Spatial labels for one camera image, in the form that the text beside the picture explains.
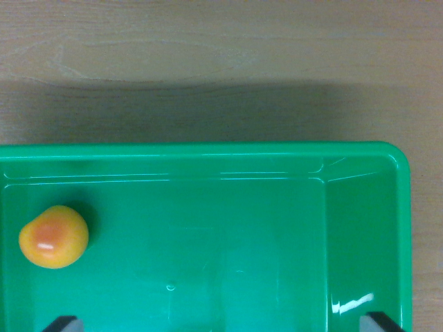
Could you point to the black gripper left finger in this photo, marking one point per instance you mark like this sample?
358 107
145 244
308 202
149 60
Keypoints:
65 325

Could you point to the yellow orange toy peach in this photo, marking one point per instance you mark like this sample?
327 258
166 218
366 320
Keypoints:
53 237

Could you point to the green plastic bin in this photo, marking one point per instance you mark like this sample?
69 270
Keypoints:
207 242

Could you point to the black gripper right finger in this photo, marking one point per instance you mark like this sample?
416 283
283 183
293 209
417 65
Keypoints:
375 323

